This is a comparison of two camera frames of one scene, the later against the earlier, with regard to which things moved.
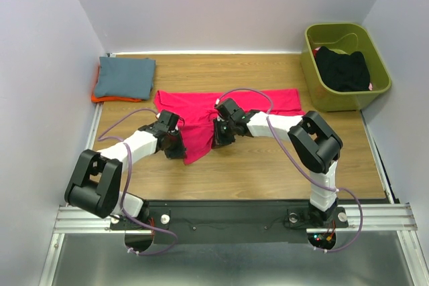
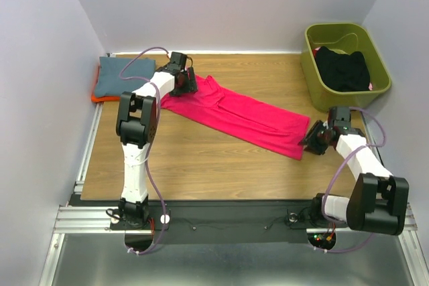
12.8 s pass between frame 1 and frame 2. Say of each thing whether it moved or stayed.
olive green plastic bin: stayed
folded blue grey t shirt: stayed
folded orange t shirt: stayed
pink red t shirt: moved
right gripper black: moved
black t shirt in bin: stayed
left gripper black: moved
